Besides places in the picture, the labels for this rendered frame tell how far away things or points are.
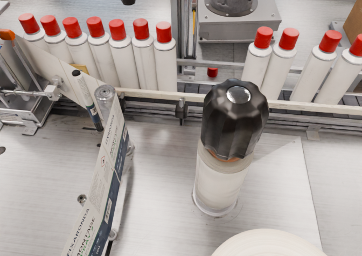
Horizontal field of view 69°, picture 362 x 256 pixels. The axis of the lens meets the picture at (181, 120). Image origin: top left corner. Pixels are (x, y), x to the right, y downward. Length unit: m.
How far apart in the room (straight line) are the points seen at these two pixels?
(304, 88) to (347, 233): 0.33
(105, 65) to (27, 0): 0.79
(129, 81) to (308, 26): 0.74
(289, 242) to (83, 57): 0.56
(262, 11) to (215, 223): 0.72
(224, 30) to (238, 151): 0.66
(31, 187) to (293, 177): 0.56
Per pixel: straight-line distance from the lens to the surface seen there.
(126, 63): 0.65
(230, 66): 0.69
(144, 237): 0.54
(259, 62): 0.61
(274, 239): 0.40
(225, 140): 0.31
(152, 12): 1.16
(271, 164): 0.62
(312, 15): 1.23
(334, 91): 0.71
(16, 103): 0.73
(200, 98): 0.67
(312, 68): 0.66
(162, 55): 0.61
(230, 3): 0.96
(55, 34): 0.69
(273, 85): 0.67
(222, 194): 0.45
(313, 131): 0.77
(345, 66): 0.67
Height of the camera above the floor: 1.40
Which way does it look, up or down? 52 degrees down
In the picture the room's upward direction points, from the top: 1 degrees counter-clockwise
